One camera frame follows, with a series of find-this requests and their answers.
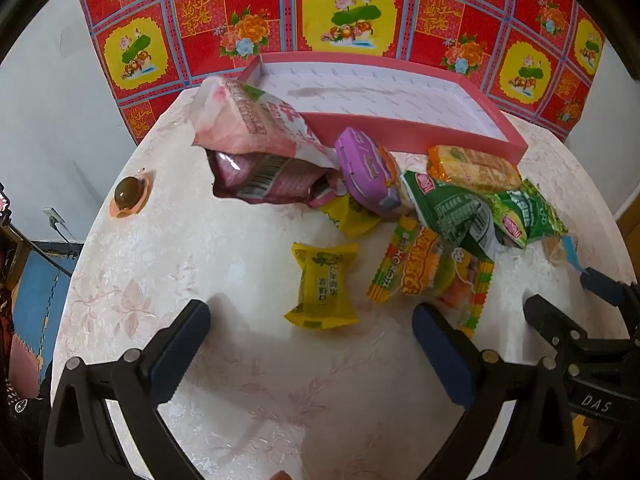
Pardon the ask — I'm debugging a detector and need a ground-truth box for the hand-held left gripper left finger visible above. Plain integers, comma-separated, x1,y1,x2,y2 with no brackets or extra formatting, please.
44,299,212,480

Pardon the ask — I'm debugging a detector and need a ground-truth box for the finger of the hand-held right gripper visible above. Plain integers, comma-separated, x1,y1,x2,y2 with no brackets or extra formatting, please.
523,294,640,376
580,266,640,311

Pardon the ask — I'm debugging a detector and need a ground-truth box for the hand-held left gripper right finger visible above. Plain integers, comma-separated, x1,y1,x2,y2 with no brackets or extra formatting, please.
411,302,583,480

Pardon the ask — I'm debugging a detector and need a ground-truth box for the clear blue-edged snack packet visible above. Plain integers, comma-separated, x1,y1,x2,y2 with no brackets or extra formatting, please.
542,234,583,273

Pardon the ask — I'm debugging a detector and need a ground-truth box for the yellow round snack cup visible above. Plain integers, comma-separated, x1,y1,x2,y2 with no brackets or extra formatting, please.
366,215,496,341

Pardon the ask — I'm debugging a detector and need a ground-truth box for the green pea snack packet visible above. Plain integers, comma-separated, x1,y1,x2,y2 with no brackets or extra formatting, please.
487,178,569,251

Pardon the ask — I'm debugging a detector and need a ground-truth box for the yellow snack packet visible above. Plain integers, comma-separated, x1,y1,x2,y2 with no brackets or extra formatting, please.
320,195,383,240
284,242,361,330

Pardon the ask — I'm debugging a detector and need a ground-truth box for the green snack packet red label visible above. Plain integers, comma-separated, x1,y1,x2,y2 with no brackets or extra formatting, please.
400,170,498,261

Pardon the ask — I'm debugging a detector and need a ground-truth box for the brown jelly cup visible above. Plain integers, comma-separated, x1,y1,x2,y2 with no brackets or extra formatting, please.
110,170,153,219

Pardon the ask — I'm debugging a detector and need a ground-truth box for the orange cracker packet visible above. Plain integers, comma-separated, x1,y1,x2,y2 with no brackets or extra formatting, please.
426,145,522,195

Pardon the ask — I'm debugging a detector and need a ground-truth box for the purple snack packet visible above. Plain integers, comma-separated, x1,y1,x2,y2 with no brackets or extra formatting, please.
334,127,408,218

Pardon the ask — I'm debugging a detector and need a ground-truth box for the pink snack bag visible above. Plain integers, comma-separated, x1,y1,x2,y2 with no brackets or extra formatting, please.
191,76,343,209

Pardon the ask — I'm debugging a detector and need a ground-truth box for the pink cardboard box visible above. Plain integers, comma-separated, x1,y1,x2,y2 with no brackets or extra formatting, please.
237,51,529,166

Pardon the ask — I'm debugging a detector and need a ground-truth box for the blue foam mat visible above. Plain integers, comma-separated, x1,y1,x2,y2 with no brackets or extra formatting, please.
12,242,83,361

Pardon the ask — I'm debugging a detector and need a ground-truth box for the red floral printed cloth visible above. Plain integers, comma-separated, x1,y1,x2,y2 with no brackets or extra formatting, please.
77,0,606,146

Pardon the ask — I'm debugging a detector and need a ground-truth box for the black cable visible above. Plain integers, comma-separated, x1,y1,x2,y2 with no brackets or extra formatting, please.
50,220,86,261

